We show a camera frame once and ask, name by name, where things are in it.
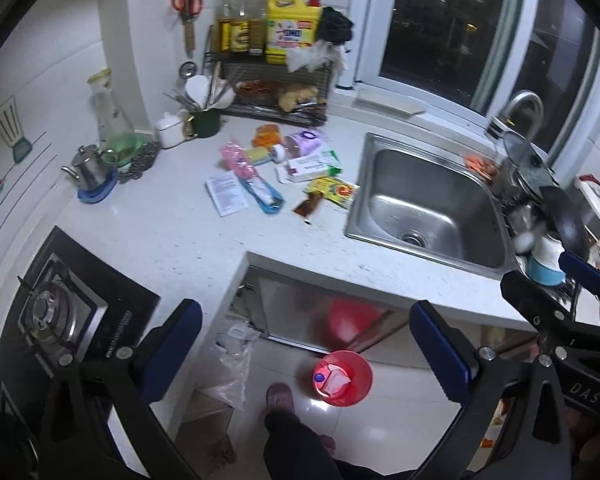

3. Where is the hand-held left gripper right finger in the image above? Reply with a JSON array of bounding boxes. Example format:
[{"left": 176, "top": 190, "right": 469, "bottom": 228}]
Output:
[{"left": 409, "top": 300, "right": 573, "bottom": 480}]

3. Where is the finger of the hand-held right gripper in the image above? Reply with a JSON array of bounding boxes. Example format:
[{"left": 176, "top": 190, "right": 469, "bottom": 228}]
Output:
[
  {"left": 500, "top": 270, "right": 600, "bottom": 357},
  {"left": 559, "top": 251, "right": 600, "bottom": 313}
]

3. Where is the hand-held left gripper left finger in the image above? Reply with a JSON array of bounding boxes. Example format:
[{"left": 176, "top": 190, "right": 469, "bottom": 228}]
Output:
[{"left": 39, "top": 298, "right": 203, "bottom": 480}]

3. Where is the red plastic bin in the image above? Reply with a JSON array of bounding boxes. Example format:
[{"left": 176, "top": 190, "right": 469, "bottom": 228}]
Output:
[{"left": 312, "top": 351, "right": 373, "bottom": 407}]

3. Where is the white paper packet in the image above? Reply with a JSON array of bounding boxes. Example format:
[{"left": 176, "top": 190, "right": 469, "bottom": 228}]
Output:
[{"left": 205, "top": 170, "right": 249, "bottom": 217}]

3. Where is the blue and white packet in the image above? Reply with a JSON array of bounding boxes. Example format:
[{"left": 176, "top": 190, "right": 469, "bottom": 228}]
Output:
[{"left": 237, "top": 175, "right": 285, "bottom": 215}]

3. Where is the brown sauce sachet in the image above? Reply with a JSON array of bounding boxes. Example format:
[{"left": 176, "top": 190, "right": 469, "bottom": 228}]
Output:
[{"left": 293, "top": 192, "right": 326, "bottom": 225}]

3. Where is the yellow packet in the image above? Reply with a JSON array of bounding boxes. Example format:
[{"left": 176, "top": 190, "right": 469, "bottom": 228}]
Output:
[{"left": 305, "top": 176, "right": 358, "bottom": 209}]

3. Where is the pink packet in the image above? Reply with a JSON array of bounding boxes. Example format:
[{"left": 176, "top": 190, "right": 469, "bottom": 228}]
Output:
[{"left": 219, "top": 141, "right": 258, "bottom": 181}]

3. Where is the yellow sponge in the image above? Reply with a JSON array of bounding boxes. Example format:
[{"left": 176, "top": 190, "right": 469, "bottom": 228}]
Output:
[{"left": 245, "top": 146, "right": 276, "bottom": 166}]

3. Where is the white carton box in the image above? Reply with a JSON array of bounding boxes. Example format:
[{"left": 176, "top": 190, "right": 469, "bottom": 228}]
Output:
[{"left": 275, "top": 155, "right": 331, "bottom": 184}]

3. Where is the purple packet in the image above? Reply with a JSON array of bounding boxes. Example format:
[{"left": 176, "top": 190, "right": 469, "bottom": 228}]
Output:
[{"left": 285, "top": 129, "right": 328, "bottom": 158}]

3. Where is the white blue bottle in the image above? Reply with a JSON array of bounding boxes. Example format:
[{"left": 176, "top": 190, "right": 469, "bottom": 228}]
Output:
[{"left": 525, "top": 232, "right": 568, "bottom": 286}]

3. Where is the clear plastic floor bag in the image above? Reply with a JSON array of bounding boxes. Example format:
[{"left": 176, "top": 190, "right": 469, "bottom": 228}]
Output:
[{"left": 197, "top": 325, "right": 253, "bottom": 411}]

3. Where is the white rice cooker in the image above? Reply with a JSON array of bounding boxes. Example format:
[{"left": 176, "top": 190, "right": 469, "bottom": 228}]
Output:
[{"left": 572, "top": 175, "right": 600, "bottom": 233}]

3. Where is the steel pot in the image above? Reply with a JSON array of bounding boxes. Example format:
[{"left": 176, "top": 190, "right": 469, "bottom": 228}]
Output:
[{"left": 500, "top": 170, "right": 551, "bottom": 253}]

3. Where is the cardboard piece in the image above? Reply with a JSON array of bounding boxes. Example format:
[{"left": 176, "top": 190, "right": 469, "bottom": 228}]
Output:
[{"left": 175, "top": 390, "right": 238, "bottom": 466}]

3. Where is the white wrapper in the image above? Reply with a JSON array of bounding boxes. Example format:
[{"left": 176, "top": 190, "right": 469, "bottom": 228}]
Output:
[{"left": 325, "top": 365, "right": 353, "bottom": 396}]

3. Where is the glass pot lid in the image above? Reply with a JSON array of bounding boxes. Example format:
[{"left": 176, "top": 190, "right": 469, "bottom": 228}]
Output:
[{"left": 502, "top": 130, "right": 556, "bottom": 196}]

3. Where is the steel cabinet door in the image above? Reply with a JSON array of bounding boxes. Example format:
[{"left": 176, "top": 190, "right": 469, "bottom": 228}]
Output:
[{"left": 247, "top": 265, "right": 396, "bottom": 356}]

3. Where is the stainless steel sink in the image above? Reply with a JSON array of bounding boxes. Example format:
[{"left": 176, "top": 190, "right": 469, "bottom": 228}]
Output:
[{"left": 344, "top": 132, "right": 518, "bottom": 278}]

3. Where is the person's leg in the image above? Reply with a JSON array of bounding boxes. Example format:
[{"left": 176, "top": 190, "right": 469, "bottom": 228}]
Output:
[{"left": 262, "top": 407, "right": 381, "bottom": 480}]

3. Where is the blue coaster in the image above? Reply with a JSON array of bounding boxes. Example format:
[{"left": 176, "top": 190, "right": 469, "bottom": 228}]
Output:
[{"left": 77, "top": 167, "right": 119, "bottom": 204}]

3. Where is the steel faucet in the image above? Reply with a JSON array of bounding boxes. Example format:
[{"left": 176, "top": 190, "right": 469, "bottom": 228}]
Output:
[{"left": 490, "top": 91, "right": 545, "bottom": 148}]

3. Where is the dark woven trivet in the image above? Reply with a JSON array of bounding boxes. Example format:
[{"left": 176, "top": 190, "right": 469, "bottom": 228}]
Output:
[{"left": 117, "top": 141, "right": 161, "bottom": 184}]

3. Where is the steel teapot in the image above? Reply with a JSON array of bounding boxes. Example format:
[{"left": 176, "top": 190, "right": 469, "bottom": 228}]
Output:
[{"left": 61, "top": 144, "right": 113, "bottom": 192}]

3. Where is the green bowl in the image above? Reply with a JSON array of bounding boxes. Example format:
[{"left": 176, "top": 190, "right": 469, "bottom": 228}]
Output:
[{"left": 102, "top": 132, "right": 146, "bottom": 167}]

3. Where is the white lidded pot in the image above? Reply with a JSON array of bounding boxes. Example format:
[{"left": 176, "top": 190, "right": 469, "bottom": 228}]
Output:
[{"left": 155, "top": 111, "right": 187, "bottom": 149}]

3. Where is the dark green mug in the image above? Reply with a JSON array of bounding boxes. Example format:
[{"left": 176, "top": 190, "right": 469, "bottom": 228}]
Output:
[{"left": 185, "top": 107, "right": 222, "bottom": 139}]

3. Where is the orange packet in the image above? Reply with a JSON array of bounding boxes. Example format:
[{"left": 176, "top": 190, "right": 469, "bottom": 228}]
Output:
[{"left": 252, "top": 124, "right": 283, "bottom": 148}]

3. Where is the glass carafe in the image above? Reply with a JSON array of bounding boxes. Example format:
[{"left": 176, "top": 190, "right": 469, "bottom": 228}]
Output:
[{"left": 87, "top": 68, "right": 136, "bottom": 161}]

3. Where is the white ladle spoon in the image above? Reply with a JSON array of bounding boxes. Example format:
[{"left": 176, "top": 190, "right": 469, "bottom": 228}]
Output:
[{"left": 186, "top": 75, "right": 233, "bottom": 111}]

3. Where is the bowl of red chilies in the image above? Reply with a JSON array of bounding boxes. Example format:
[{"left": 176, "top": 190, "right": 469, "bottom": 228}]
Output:
[{"left": 235, "top": 80, "right": 277, "bottom": 107}]

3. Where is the tan food bag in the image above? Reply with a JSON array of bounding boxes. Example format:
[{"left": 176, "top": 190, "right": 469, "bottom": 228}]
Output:
[{"left": 278, "top": 84, "right": 321, "bottom": 112}]

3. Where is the window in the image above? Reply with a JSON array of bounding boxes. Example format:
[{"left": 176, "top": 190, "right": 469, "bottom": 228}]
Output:
[{"left": 355, "top": 0, "right": 600, "bottom": 161}]

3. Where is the white plastic bag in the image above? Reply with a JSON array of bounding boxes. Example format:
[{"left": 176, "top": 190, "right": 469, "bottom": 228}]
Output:
[{"left": 285, "top": 42, "right": 348, "bottom": 74}]

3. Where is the dark sauce bottle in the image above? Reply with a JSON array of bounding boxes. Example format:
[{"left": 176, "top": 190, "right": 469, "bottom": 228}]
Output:
[{"left": 249, "top": 0, "right": 268, "bottom": 56}]

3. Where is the amber oil bottle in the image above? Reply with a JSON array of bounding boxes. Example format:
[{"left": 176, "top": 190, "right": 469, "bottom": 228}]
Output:
[
  {"left": 216, "top": 0, "right": 233, "bottom": 54},
  {"left": 231, "top": 0, "right": 251, "bottom": 54}
]

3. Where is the black plastic bag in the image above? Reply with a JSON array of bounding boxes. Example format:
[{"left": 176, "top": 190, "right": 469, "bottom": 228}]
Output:
[{"left": 320, "top": 6, "right": 355, "bottom": 46}]

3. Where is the yellow detergent jug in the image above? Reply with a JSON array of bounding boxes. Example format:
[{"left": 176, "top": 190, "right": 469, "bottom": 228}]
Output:
[{"left": 265, "top": 0, "right": 325, "bottom": 66}]

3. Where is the black wire rack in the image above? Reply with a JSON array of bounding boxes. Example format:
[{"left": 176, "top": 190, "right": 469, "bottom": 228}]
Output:
[{"left": 202, "top": 25, "right": 331, "bottom": 127}]

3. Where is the wooden handled knife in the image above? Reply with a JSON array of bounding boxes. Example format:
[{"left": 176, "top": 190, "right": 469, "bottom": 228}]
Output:
[{"left": 182, "top": 12, "right": 197, "bottom": 59}]

